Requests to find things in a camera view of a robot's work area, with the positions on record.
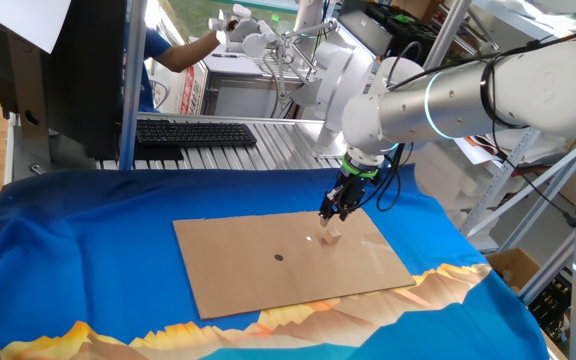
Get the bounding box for person in blue shirt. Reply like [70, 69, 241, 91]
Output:
[122, 19, 174, 114]

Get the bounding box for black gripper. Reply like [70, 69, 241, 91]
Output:
[317, 169, 375, 229]

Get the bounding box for brown cardboard box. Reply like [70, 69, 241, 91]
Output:
[485, 247, 572, 360]

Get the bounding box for loose paper sheets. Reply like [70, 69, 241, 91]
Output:
[455, 127, 569, 167]

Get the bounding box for white haptic device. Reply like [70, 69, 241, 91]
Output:
[207, 3, 377, 156]

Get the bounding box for blue mountain print cloth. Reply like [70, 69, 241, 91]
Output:
[0, 167, 552, 360]

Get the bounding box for bare person forearm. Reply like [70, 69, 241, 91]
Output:
[155, 30, 219, 74]

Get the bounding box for small wooden block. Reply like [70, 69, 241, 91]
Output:
[321, 227, 343, 246]

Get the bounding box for black computer monitor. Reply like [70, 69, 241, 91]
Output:
[0, 0, 128, 166]

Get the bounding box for black mouse pad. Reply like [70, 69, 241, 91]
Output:
[132, 142, 185, 162]

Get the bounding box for brown cardboard sheet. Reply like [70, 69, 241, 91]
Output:
[172, 208, 417, 321]

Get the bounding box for red white printed board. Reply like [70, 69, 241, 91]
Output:
[177, 67, 207, 116]

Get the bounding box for clear tape strip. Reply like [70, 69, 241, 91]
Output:
[360, 237, 394, 276]

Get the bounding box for black plastic crate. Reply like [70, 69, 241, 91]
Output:
[527, 272, 574, 341]

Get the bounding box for white foam block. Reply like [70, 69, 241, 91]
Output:
[412, 144, 480, 214]

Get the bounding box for grey metal cabinet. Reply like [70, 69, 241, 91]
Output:
[201, 59, 297, 120]

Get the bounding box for white metal shelf rack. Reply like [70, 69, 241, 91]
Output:
[437, 0, 576, 251]

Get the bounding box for black keyboard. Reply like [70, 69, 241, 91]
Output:
[135, 118, 259, 148]

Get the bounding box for white paper sheet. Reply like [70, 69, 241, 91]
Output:
[0, 0, 73, 55]

